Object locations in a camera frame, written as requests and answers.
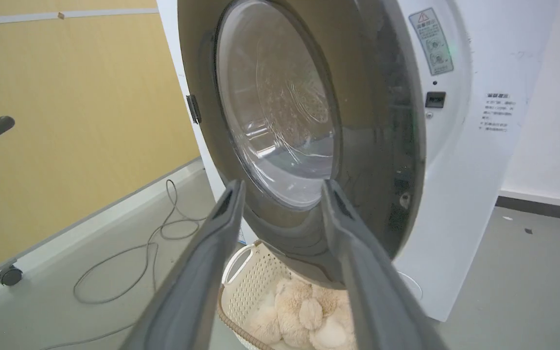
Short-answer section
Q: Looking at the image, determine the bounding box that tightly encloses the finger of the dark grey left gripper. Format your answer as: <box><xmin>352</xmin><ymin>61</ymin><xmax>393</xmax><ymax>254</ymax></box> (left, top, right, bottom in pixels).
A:
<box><xmin>119</xmin><ymin>179</ymin><xmax>246</xmax><ymax>350</ymax></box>

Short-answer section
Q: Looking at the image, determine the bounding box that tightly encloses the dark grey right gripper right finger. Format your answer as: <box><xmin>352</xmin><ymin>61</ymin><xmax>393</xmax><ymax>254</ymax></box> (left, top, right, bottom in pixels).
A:
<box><xmin>321</xmin><ymin>179</ymin><xmax>448</xmax><ymax>350</ymax></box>

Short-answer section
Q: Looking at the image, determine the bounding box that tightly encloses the white washing machine body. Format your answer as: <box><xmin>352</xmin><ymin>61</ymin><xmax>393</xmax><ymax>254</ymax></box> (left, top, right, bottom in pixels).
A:
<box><xmin>157</xmin><ymin>0</ymin><xmax>560</xmax><ymax>322</ymax></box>

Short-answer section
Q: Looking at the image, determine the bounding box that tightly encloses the grey round washing machine door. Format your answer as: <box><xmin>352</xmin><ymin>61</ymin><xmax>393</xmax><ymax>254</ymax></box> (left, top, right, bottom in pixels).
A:
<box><xmin>177</xmin><ymin>0</ymin><xmax>427</xmax><ymax>288</ymax></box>

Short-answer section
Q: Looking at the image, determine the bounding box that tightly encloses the white plastic laundry basket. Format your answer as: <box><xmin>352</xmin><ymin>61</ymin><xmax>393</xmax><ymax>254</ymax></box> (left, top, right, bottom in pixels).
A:
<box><xmin>217</xmin><ymin>241</ymin><xmax>358</xmax><ymax>350</ymax></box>

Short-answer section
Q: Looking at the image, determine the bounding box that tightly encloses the beige plush toy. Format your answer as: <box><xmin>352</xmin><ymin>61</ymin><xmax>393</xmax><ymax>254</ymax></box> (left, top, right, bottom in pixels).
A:
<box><xmin>248</xmin><ymin>278</ymin><xmax>358</xmax><ymax>350</ymax></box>

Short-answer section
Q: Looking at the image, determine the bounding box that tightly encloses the yellow partition board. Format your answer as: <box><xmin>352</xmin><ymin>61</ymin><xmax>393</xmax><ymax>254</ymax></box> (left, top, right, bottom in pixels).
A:
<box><xmin>0</xmin><ymin>0</ymin><xmax>202</xmax><ymax>280</ymax></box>

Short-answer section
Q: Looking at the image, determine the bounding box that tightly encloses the black caster wheel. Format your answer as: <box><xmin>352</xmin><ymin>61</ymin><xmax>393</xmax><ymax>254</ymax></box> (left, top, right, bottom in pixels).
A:
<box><xmin>0</xmin><ymin>265</ymin><xmax>23</xmax><ymax>287</ymax></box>

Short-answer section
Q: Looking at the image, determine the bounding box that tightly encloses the warning label sticker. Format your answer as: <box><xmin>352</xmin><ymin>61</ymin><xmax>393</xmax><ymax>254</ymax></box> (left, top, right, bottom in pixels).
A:
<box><xmin>409</xmin><ymin>7</ymin><xmax>455</xmax><ymax>76</ymax></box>

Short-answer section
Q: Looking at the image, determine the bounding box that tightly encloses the grey floor cable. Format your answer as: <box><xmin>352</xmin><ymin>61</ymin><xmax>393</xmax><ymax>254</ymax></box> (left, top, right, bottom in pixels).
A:
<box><xmin>39</xmin><ymin>179</ymin><xmax>208</xmax><ymax>350</ymax></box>

